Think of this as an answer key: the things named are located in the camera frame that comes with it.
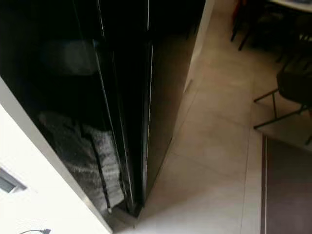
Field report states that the white panel with grey edge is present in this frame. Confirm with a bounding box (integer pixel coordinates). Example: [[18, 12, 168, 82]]
[[0, 77, 114, 234]]

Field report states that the dark wooden dining chair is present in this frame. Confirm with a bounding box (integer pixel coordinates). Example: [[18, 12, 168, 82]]
[[231, 0, 281, 52]]

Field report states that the black folding chair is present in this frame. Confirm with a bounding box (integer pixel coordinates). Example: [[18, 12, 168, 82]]
[[253, 68, 312, 146]]

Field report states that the grey recessed handle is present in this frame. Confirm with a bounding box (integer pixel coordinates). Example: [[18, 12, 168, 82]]
[[0, 168, 28, 194]]

